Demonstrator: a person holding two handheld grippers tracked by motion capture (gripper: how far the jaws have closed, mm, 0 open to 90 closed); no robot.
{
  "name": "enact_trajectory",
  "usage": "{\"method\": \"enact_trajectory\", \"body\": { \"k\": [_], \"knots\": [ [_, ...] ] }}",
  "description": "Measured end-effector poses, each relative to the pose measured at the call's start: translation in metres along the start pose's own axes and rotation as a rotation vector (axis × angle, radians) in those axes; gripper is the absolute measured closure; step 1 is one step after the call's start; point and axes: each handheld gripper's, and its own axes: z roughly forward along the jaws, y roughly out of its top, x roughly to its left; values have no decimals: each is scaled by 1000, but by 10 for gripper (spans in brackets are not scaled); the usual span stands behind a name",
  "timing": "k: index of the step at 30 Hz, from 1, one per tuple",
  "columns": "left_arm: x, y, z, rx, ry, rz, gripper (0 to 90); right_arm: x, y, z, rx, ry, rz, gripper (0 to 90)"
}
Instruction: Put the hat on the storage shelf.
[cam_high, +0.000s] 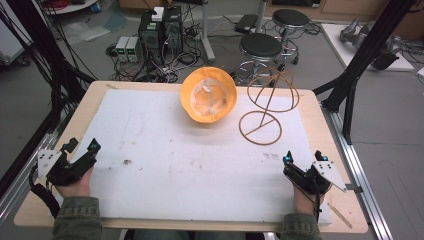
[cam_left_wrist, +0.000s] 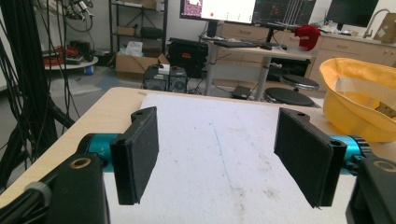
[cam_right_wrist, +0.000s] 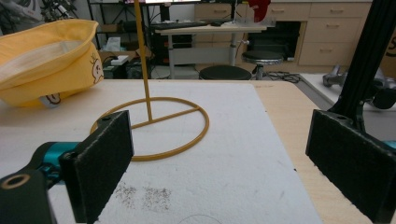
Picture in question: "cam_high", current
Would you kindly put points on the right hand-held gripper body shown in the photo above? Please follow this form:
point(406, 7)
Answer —
point(318, 176)

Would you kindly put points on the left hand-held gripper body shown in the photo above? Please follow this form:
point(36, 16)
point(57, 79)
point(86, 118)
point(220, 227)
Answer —
point(68, 171)

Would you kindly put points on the orange bucket hat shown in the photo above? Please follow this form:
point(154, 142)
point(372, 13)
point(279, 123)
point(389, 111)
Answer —
point(193, 80)

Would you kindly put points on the person's left hand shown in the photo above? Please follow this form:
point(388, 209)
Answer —
point(77, 186)

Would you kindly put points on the person's right hand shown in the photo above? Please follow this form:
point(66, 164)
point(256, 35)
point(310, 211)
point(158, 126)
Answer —
point(302, 201)

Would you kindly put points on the thin wooden stick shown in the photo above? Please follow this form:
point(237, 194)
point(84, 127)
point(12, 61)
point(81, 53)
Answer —
point(340, 216)

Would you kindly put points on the wooden table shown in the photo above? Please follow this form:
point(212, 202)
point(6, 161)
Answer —
point(320, 110)

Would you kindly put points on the white foam mat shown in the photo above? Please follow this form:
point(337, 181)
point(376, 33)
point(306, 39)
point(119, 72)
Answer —
point(186, 173)

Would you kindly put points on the grey power supply unit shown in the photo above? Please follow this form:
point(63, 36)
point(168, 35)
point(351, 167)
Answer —
point(121, 48)
point(134, 48)

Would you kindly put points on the white floor board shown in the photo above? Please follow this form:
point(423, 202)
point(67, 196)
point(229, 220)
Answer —
point(336, 46)

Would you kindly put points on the clear plastic sheet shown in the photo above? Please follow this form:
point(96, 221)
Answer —
point(85, 31)

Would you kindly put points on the large black round stool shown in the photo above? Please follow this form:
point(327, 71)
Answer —
point(260, 45)

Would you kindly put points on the black computer tower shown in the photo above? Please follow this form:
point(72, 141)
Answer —
point(173, 30)
point(150, 38)

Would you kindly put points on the small black round stool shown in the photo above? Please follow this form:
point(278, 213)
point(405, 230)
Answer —
point(290, 17)

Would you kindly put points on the flat black case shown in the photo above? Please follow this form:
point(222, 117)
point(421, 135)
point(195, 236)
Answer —
point(246, 23)

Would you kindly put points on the grey metal stand leg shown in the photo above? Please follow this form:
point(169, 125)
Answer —
point(206, 40)

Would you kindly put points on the white box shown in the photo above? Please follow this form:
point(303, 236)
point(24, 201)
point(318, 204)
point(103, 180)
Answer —
point(158, 14)

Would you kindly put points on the aluminium rail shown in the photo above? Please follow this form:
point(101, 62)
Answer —
point(363, 186)
point(23, 186)

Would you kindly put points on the black frame strut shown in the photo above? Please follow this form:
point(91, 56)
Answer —
point(363, 56)

